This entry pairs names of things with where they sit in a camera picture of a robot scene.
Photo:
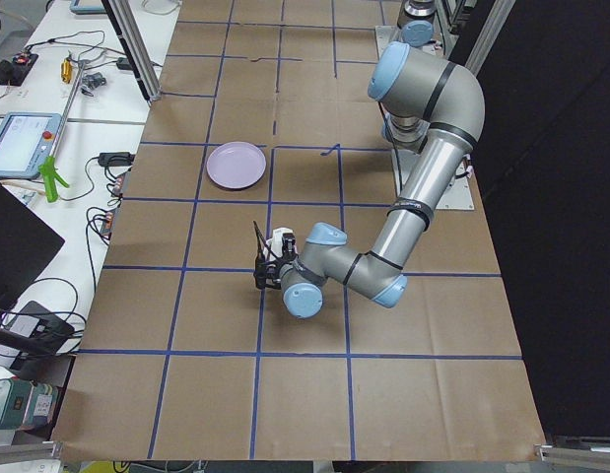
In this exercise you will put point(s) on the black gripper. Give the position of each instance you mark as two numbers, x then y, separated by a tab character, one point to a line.
287	244

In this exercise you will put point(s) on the white faceted cup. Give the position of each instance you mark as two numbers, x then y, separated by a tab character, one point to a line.
275	242

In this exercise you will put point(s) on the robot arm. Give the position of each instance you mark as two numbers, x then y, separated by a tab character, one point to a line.
419	23
408	82

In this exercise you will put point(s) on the lavender plate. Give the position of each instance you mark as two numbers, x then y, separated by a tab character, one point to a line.
236	165

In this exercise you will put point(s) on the black power adapter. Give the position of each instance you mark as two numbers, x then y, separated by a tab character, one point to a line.
115	159

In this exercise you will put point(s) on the green reacher grabber tool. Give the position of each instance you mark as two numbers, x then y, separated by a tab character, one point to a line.
47	170

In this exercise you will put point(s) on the black laptop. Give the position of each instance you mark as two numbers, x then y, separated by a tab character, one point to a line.
27	246

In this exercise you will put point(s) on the teach pendant tablet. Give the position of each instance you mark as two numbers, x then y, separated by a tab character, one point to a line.
25	141

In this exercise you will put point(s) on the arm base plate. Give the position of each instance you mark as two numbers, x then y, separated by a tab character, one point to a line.
384	35
457	187

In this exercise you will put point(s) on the aluminium frame post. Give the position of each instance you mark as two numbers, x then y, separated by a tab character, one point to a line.
127	31

